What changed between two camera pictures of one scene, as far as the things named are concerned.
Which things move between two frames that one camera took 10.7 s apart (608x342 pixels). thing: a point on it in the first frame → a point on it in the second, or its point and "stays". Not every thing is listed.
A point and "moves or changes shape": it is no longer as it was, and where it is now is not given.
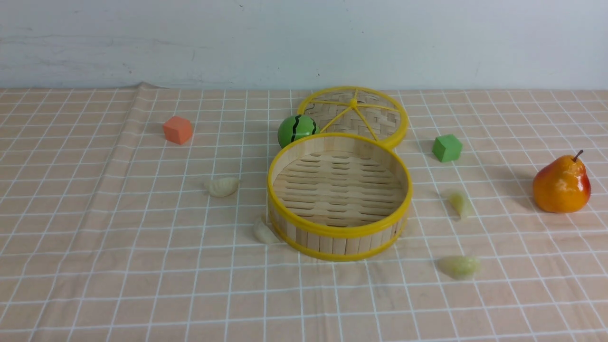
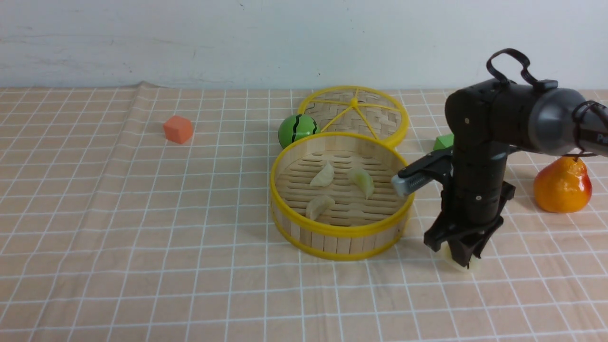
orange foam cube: (178, 130) stays
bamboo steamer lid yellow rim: (362, 110) stays
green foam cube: (447, 148) stays
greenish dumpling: (460, 203) moves or changes shape
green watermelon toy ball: (295, 127) stays
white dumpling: (263, 234) → (318, 205)
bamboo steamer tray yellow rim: (338, 197) stays
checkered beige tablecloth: (109, 233) stays
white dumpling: (222, 187) → (325, 176)
